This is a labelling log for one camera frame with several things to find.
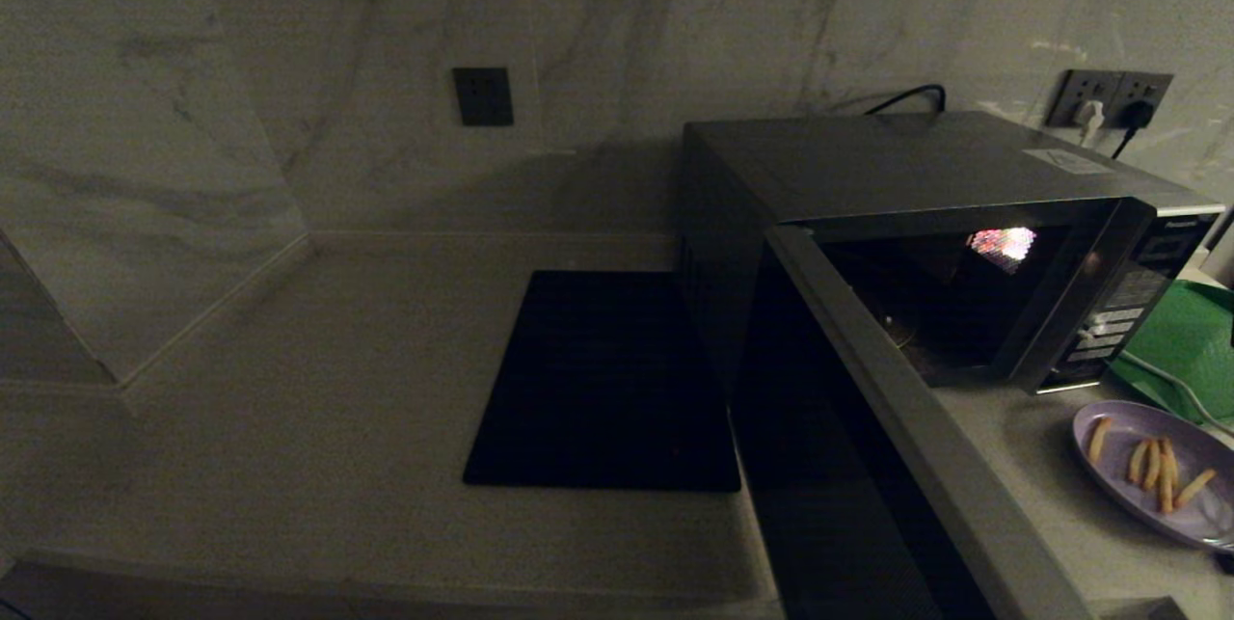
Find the dark glass microwave door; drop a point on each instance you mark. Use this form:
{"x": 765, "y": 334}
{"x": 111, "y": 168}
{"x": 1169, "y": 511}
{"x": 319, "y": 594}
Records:
{"x": 829, "y": 466}

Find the purple plate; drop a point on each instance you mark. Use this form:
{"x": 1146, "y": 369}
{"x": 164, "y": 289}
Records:
{"x": 1205, "y": 514}

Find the silver microwave oven body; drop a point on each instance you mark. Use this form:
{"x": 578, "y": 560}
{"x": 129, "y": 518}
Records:
{"x": 916, "y": 157}

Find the black induction cooktop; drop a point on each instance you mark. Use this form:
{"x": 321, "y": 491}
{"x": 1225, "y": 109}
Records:
{"x": 598, "y": 379}

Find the white plug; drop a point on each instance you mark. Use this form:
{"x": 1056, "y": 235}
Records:
{"x": 1090, "y": 119}

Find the green plastic tray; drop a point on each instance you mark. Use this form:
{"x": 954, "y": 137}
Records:
{"x": 1181, "y": 340}

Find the black single wall socket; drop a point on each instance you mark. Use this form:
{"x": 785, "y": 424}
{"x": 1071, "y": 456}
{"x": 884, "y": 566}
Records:
{"x": 482, "y": 96}

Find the black double wall socket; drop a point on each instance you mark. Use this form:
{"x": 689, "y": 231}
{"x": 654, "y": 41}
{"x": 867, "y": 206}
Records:
{"x": 1109, "y": 85}

